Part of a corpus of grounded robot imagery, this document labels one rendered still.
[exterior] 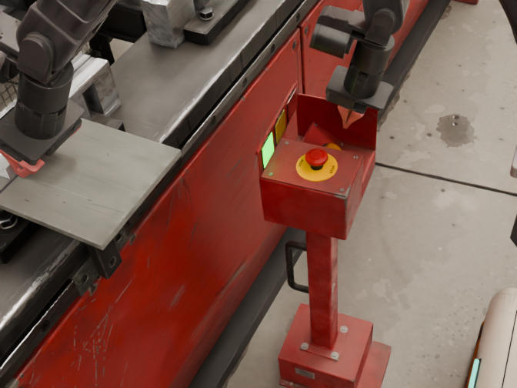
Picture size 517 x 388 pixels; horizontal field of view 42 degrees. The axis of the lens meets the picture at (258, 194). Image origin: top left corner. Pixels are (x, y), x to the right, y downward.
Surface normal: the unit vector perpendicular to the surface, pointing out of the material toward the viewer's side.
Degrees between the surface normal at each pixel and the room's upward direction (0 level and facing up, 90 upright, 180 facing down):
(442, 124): 0
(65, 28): 86
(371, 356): 0
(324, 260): 90
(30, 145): 28
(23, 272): 0
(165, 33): 90
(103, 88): 90
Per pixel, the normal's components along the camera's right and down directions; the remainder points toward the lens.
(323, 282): -0.37, 0.70
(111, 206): -0.08, -0.68
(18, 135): 0.35, -0.47
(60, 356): 0.88, 0.29
